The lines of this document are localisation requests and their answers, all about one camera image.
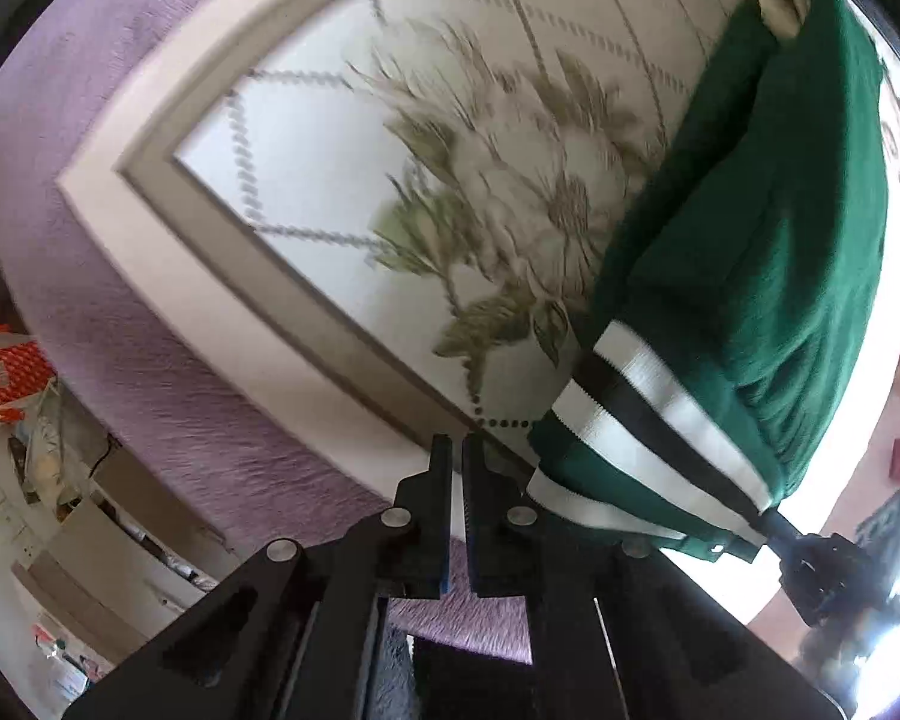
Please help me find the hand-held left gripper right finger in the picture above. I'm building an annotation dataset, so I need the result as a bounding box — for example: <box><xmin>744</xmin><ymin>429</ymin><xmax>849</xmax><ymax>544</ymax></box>
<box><xmin>462</xmin><ymin>435</ymin><xmax>850</xmax><ymax>720</ymax></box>

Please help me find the orange patterned bag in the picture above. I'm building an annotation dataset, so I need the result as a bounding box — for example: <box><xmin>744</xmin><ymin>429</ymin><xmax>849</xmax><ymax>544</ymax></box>
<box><xmin>0</xmin><ymin>341</ymin><xmax>57</xmax><ymax>428</ymax></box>

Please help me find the purple floral bed blanket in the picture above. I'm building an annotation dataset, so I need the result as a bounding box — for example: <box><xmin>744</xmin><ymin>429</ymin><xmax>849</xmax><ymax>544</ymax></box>
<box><xmin>0</xmin><ymin>0</ymin><xmax>533</xmax><ymax>665</ymax></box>

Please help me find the white diamond floral mat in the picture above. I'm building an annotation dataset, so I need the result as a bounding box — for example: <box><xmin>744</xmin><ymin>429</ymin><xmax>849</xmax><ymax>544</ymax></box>
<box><xmin>56</xmin><ymin>0</ymin><xmax>900</xmax><ymax>623</ymax></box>

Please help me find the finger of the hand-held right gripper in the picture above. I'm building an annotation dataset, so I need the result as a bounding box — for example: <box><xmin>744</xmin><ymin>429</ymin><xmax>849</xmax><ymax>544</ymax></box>
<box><xmin>761</xmin><ymin>510</ymin><xmax>805</xmax><ymax>545</ymax></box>

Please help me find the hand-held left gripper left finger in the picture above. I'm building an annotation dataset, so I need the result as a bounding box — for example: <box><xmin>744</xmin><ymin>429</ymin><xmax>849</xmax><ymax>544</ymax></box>
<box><xmin>64</xmin><ymin>433</ymin><xmax>452</xmax><ymax>720</ymax></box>

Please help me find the cardboard box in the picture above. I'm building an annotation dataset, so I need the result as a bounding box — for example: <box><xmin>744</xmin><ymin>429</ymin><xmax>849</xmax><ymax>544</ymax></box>
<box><xmin>11</xmin><ymin>450</ymin><xmax>226</xmax><ymax>638</ymax></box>

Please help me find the green and cream varsity jacket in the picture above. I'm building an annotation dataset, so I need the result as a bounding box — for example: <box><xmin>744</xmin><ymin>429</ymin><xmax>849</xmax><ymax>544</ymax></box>
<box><xmin>525</xmin><ymin>0</ymin><xmax>893</xmax><ymax>563</ymax></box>

